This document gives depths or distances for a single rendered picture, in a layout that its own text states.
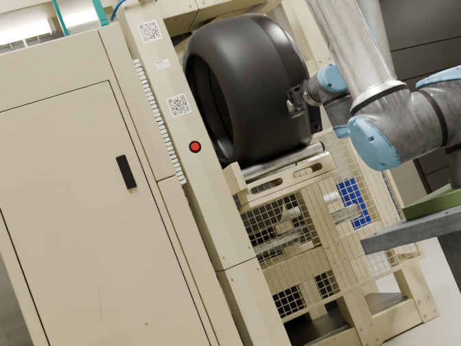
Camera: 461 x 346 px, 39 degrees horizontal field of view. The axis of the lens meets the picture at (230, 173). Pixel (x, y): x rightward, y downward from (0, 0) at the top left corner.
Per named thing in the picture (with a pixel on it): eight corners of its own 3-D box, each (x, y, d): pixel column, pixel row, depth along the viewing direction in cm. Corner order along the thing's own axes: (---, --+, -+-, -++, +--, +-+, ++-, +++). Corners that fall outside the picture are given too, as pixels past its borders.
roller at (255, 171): (233, 170, 225) (235, 181, 227) (239, 174, 221) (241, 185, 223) (317, 139, 236) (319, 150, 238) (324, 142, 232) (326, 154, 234)
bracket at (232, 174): (241, 190, 218) (230, 163, 218) (213, 206, 255) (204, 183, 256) (249, 187, 219) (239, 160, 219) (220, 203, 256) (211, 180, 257)
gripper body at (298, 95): (304, 86, 215) (318, 75, 203) (314, 110, 214) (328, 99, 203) (285, 93, 212) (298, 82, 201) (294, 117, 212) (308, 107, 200)
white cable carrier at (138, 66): (178, 185, 225) (129, 61, 229) (175, 188, 230) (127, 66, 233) (189, 181, 226) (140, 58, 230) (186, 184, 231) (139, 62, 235)
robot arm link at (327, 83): (331, 97, 184) (317, 65, 184) (314, 109, 196) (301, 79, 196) (358, 87, 187) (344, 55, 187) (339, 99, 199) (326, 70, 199)
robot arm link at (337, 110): (379, 124, 186) (361, 85, 187) (342, 139, 185) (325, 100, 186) (370, 130, 195) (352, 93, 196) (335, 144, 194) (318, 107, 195)
